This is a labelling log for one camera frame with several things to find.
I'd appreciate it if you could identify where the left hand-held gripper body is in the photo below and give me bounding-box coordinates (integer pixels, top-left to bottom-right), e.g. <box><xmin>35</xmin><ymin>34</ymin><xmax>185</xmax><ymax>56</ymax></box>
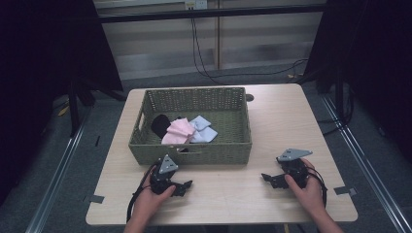
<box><xmin>149</xmin><ymin>153</ymin><xmax>180</xmax><ymax>196</ymax></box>

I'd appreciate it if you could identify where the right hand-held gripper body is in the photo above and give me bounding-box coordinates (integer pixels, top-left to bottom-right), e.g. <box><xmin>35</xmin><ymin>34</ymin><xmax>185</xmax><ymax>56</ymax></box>
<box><xmin>276</xmin><ymin>148</ymin><xmax>314</xmax><ymax>189</ymax></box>

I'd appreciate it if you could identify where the person's right hand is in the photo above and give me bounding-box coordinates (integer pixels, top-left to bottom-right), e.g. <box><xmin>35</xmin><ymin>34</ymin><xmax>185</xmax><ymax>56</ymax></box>
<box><xmin>285</xmin><ymin>158</ymin><xmax>326</xmax><ymax>216</ymax></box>

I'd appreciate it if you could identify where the person's left hand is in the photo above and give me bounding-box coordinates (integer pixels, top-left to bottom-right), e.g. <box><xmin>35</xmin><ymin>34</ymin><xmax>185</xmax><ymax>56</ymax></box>
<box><xmin>130</xmin><ymin>184</ymin><xmax>177</xmax><ymax>224</ymax></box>

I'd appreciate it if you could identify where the pink cloth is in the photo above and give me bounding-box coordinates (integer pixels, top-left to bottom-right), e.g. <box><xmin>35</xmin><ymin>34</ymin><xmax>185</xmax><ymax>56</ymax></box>
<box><xmin>160</xmin><ymin>117</ymin><xmax>197</xmax><ymax>146</ymax></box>

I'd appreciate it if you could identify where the black cloth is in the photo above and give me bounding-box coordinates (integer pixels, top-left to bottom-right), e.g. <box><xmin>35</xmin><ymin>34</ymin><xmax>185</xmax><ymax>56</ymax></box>
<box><xmin>151</xmin><ymin>114</ymin><xmax>172</xmax><ymax>140</ymax></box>

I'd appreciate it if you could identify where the grey tape piece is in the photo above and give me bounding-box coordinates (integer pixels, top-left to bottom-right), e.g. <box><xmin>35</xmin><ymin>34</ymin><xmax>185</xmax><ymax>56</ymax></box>
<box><xmin>88</xmin><ymin>194</ymin><xmax>106</xmax><ymax>205</ymax></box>
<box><xmin>333</xmin><ymin>185</ymin><xmax>358</xmax><ymax>196</ymax></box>

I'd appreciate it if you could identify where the light blue cloth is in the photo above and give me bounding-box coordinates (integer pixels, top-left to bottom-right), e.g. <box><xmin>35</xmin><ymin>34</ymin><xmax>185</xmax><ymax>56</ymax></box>
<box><xmin>189</xmin><ymin>115</ymin><xmax>219</xmax><ymax>144</ymax></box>

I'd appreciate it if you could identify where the green woven basket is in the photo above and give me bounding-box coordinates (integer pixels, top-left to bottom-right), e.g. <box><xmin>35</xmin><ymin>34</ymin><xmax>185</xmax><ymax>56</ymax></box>
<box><xmin>128</xmin><ymin>86</ymin><xmax>253</xmax><ymax>166</ymax></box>

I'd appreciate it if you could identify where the black metal stand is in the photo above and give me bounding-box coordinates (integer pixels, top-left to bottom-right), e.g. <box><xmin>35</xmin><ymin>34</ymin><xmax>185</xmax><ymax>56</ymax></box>
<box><xmin>315</xmin><ymin>72</ymin><xmax>355</xmax><ymax>128</ymax></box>
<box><xmin>67</xmin><ymin>77</ymin><xmax>128</xmax><ymax>138</ymax></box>

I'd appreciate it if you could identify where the dark curtain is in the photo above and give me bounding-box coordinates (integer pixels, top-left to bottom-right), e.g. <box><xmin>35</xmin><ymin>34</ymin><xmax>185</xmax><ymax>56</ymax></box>
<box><xmin>0</xmin><ymin>0</ymin><xmax>123</xmax><ymax>206</ymax></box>
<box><xmin>303</xmin><ymin>0</ymin><xmax>412</xmax><ymax>161</ymax></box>

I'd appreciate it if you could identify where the black horizontal bar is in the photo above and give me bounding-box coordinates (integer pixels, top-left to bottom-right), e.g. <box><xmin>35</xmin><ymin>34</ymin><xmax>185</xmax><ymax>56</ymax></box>
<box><xmin>96</xmin><ymin>4</ymin><xmax>326</xmax><ymax>24</ymax></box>

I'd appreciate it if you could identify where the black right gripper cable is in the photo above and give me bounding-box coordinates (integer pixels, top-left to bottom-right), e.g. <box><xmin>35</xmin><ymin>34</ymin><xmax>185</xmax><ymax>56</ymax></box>
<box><xmin>307</xmin><ymin>166</ymin><xmax>328</xmax><ymax>209</ymax></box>

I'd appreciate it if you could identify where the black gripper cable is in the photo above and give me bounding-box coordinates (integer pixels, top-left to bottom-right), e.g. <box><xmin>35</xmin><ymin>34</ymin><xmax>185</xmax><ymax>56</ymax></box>
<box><xmin>307</xmin><ymin>166</ymin><xmax>328</xmax><ymax>209</ymax></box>
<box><xmin>125</xmin><ymin>162</ymin><xmax>158</xmax><ymax>223</ymax></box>

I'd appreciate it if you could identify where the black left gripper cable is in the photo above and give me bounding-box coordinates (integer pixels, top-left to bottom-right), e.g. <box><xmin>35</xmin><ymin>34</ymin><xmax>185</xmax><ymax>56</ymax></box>
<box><xmin>125</xmin><ymin>162</ymin><xmax>158</xmax><ymax>223</ymax></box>

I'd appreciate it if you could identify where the black floor cable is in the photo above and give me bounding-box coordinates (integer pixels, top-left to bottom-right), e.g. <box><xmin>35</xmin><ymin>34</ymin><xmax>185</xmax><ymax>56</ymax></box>
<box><xmin>317</xmin><ymin>93</ymin><xmax>355</xmax><ymax>136</ymax></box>

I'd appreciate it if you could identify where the metal floor rail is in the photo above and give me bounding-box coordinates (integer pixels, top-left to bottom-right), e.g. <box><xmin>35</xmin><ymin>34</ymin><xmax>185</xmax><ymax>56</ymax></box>
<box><xmin>24</xmin><ymin>105</ymin><xmax>93</xmax><ymax>233</ymax></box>
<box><xmin>320</xmin><ymin>94</ymin><xmax>412</xmax><ymax>233</ymax></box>

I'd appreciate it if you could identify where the black wall cable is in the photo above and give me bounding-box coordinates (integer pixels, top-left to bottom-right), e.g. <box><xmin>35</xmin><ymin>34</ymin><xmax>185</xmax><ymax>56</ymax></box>
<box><xmin>189</xmin><ymin>9</ymin><xmax>309</xmax><ymax>85</ymax></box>

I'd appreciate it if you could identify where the white wall socket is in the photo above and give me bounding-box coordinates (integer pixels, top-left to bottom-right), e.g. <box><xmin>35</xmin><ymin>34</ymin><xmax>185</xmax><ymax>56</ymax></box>
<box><xmin>184</xmin><ymin>0</ymin><xmax>209</xmax><ymax>11</ymax></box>

